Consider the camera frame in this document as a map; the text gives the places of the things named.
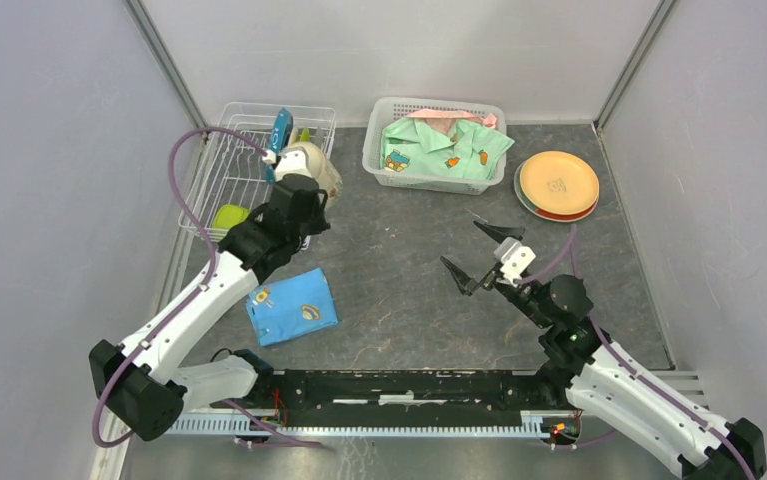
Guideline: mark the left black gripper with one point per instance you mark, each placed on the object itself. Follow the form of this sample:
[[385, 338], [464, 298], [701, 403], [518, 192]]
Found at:
[[320, 222]]

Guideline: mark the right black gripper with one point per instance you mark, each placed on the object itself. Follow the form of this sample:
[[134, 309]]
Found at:
[[466, 284]]

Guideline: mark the green interior mug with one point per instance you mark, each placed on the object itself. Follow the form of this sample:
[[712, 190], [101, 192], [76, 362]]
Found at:
[[320, 168]]

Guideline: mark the lime green bowl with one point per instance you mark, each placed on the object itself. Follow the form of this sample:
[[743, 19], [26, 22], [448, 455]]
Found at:
[[228, 216]]

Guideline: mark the blue polka dot plate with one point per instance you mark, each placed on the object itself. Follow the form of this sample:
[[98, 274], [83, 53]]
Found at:
[[279, 138]]

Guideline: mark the orange plate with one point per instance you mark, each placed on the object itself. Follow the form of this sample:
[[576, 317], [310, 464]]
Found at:
[[559, 182]]

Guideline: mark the red plate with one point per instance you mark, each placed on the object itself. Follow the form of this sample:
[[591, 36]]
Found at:
[[565, 218]]

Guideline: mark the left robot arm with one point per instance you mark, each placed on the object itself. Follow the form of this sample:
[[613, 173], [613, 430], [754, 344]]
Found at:
[[141, 379]]

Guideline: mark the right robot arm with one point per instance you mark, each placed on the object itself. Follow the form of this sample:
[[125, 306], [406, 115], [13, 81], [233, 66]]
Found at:
[[589, 371]]

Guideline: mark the blue folded cloth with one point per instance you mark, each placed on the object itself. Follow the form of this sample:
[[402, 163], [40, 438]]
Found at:
[[291, 308]]

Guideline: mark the mint green printed shirt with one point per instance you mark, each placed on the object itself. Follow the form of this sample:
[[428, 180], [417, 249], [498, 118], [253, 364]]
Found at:
[[471, 151]]

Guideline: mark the white plastic basket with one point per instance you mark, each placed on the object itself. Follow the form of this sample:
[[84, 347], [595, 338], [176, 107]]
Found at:
[[390, 109]]

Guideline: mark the pink cloth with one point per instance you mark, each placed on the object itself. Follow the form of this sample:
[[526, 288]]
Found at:
[[443, 117]]

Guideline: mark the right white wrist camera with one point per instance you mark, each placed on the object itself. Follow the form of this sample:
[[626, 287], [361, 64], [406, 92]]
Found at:
[[514, 259]]

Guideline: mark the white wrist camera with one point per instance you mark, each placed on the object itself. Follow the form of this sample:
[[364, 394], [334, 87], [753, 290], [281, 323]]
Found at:
[[514, 259], [292, 160]]

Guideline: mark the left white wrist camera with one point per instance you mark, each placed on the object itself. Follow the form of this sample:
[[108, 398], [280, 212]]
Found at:
[[292, 160]]

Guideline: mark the white wire dish rack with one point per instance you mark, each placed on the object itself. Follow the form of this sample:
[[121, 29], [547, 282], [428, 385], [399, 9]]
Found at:
[[232, 172]]

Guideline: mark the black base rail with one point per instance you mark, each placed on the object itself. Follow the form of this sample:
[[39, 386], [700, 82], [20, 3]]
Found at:
[[405, 398]]

